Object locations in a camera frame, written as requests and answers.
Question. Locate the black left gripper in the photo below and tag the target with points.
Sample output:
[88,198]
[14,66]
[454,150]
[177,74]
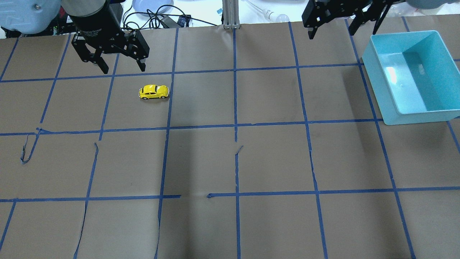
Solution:
[94,25]

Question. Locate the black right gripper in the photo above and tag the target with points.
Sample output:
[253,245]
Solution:
[325,15]

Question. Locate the yellow toy beetle car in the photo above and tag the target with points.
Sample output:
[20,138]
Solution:
[153,91]

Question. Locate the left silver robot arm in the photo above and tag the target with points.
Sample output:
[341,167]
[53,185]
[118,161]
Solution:
[34,16]

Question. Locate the blue plate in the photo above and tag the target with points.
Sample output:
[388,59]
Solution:
[156,6]

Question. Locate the black power adapter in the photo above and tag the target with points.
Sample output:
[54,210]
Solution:
[181,22]

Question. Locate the light bulb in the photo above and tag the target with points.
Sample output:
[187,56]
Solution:
[274,16]

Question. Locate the light blue plastic bin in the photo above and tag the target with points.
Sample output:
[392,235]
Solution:
[413,76]

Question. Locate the aluminium frame post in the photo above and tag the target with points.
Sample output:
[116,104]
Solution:
[230,17]

